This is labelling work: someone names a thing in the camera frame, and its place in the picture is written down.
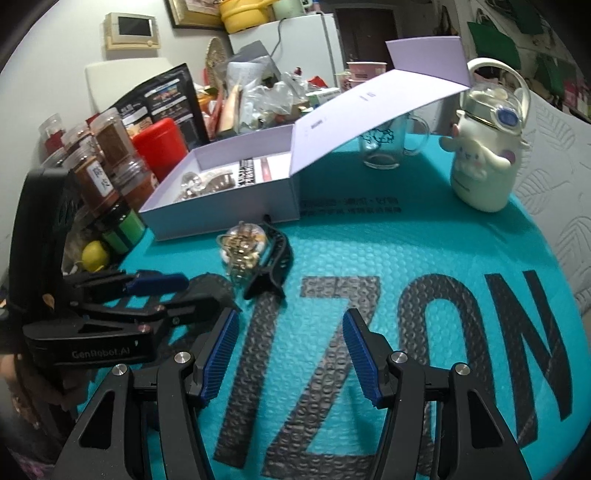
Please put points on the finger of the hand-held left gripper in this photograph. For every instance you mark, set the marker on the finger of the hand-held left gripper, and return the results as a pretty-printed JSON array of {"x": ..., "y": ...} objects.
[
  {"x": 203, "y": 295},
  {"x": 159, "y": 282}
]

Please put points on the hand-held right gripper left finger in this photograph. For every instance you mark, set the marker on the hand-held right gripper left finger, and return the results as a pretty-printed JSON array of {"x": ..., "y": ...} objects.
[{"x": 221, "y": 355}]

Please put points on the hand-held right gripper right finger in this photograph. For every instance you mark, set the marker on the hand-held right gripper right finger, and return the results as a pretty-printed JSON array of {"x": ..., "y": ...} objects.
[{"x": 362, "y": 360}]

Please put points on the lavender gift box with lid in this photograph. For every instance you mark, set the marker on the lavender gift box with lid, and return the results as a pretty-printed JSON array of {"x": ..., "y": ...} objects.
[{"x": 221, "y": 217}]

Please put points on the black mesh hair clip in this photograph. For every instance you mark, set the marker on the black mesh hair clip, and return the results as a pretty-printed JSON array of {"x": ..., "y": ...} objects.
[{"x": 277, "y": 258}]

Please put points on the pearly grey claw hair clip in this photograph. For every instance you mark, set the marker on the pearly grey claw hair clip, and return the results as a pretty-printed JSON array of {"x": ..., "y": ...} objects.
[{"x": 207, "y": 182}]

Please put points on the long pink and black carton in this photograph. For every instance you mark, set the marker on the long pink and black carton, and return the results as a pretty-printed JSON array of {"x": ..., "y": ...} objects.
[{"x": 251, "y": 171}]

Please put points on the yellow-green fruit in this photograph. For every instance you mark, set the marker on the yellow-green fruit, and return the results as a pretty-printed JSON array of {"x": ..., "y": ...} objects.
[{"x": 94, "y": 254}]

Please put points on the green label black lid tub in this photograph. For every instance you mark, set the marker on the green label black lid tub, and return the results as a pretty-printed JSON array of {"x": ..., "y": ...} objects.
[{"x": 124, "y": 230}]

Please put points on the group of clear plastic jars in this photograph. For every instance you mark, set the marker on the group of clear plastic jars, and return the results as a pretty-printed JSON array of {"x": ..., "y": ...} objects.
[{"x": 99, "y": 184}]

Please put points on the teal bubble mailer mat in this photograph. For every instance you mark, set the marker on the teal bubble mailer mat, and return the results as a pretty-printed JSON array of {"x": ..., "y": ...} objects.
[{"x": 415, "y": 240}]

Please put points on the red canister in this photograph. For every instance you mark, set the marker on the red canister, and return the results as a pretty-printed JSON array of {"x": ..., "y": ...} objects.
[{"x": 159, "y": 138}]

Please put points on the beige packet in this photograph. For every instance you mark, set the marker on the beige packet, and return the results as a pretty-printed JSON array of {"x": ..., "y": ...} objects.
[{"x": 231, "y": 115}]

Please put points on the black snack bag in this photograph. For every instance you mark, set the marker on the black snack bag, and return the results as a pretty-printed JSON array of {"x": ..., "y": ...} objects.
[{"x": 161, "y": 97}]

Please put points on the clear glass mug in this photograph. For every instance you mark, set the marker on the clear glass mug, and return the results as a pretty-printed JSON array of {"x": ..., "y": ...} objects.
[{"x": 392, "y": 152}]

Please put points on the white cartoon dog bottle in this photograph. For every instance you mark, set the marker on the white cartoon dog bottle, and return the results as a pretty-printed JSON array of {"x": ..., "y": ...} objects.
[{"x": 480, "y": 180}]

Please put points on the clear plastic bag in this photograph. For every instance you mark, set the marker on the clear plastic bag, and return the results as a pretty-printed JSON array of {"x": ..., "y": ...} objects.
[{"x": 277, "y": 92}]

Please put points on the woven straw fan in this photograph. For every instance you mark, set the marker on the woven straw fan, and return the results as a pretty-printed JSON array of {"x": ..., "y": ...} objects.
[{"x": 214, "y": 57}]

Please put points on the teal and white carton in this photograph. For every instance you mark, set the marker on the teal and white carton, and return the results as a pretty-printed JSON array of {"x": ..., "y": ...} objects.
[{"x": 323, "y": 97}]

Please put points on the white quilted cushion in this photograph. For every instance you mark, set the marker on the white quilted cushion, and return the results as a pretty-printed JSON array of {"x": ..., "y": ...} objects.
[{"x": 554, "y": 194}]

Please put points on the pink paper cup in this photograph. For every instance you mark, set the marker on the pink paper cup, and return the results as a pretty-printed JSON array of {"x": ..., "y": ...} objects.
[
  {"x": 367, "y": 70},
  {"x": 351, "y": 83}
]

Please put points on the white refrigerator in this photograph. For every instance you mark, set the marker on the white refrigerator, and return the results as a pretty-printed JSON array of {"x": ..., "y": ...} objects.
[{"x": 304, "y": 46}]

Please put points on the dark framed picture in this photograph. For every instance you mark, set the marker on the dark framed picture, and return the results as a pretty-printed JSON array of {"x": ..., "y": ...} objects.
[{"x": 194, "y": 14}]

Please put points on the yellow pot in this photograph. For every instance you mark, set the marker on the yellow pot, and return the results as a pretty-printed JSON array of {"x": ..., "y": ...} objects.
[{"x": 244, "y": 16}]

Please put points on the pale green kettle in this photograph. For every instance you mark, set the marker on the pale green kettle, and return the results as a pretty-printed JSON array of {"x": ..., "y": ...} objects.
[{"x": 288, "y": 8}]

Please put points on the dark wooden door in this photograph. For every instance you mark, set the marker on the dark wooden door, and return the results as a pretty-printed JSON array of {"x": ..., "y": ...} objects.
[{"x": 364, "y": 37}]

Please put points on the green tote bag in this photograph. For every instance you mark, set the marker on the green tote bag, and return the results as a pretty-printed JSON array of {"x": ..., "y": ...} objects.
[
  {"x": 491, "y": 44},
  {"x": 549, "y": 74},
  {"x": 524, "y": 16}
]

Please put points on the cream wall control panel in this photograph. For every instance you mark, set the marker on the cream wall control panel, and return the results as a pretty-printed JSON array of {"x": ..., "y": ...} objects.
[{"x": 131, "y": 27}]

